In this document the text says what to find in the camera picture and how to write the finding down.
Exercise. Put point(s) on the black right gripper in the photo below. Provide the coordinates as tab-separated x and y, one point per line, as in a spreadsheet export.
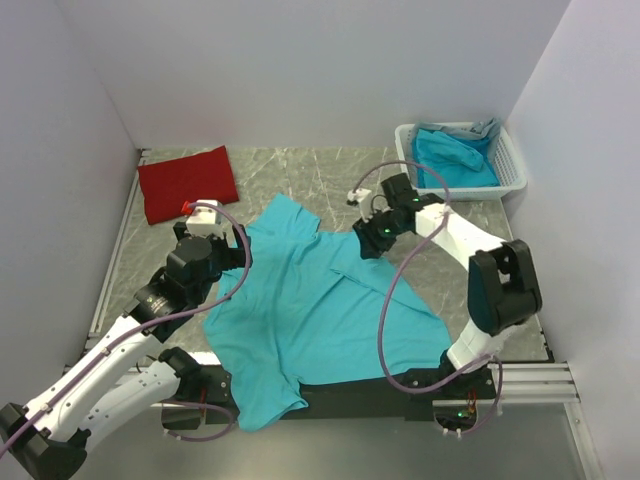
367	239

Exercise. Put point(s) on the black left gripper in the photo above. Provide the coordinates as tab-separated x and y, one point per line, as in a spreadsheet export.
234	257

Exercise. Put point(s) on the light blue t-shirt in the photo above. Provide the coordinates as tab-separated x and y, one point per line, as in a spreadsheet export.
311	311

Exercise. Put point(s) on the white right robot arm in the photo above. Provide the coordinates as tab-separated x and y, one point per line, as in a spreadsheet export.
502	286

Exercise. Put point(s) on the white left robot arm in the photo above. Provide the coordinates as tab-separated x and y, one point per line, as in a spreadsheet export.
51	435

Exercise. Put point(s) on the folded red t-shirt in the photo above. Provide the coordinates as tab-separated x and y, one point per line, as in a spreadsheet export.
166	186

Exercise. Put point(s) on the blue t-shirt in basket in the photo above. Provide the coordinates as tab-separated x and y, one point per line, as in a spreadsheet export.
460	162

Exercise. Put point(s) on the white plastic laundry basket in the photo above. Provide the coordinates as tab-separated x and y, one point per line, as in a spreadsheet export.
504	158

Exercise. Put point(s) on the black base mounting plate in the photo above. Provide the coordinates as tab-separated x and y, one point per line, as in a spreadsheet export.
455	402

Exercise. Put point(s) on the grey t-shirt in basket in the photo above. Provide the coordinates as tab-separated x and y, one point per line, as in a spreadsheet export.
475	131

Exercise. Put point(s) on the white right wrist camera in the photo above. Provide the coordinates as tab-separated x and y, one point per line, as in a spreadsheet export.
363	199

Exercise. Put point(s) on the aluminium frame rail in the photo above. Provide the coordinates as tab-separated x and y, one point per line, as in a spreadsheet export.
538	383

